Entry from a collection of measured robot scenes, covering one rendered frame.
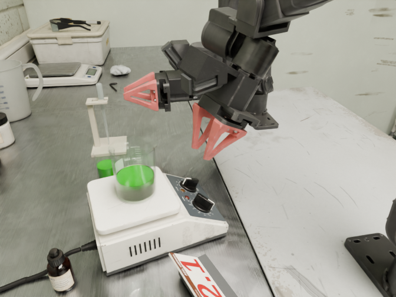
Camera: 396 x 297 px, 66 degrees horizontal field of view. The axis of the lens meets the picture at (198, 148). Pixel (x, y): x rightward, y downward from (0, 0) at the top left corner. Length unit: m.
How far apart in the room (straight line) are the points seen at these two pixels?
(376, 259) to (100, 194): 0.42
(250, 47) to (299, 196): 0.31
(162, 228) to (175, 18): 1.50
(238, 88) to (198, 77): 0.07
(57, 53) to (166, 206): 1.15
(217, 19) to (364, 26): 1.84
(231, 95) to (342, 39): 1.82
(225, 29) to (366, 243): 0.40
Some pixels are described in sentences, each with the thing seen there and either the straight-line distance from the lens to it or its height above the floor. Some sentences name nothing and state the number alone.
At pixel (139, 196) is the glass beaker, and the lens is 0.45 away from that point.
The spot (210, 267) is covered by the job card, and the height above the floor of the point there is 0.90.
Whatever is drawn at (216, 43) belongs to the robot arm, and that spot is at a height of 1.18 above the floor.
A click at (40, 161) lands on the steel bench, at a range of 0.78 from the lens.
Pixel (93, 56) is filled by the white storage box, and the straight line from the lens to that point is 1.48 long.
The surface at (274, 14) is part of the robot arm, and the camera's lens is 0.43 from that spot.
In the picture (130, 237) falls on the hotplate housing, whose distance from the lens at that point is 0.44.
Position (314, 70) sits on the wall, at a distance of 2.20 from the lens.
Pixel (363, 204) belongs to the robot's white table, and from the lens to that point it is 0.66.
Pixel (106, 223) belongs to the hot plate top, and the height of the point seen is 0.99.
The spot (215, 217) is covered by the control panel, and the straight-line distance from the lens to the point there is 0.50.
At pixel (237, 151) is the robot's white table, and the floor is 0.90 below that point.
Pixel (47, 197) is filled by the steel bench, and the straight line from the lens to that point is 0.66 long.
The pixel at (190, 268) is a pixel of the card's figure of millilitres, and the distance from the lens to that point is 0.45.
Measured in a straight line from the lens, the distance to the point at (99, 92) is 0.72.
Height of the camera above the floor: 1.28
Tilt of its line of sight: 31 degrees down
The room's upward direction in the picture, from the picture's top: straight up
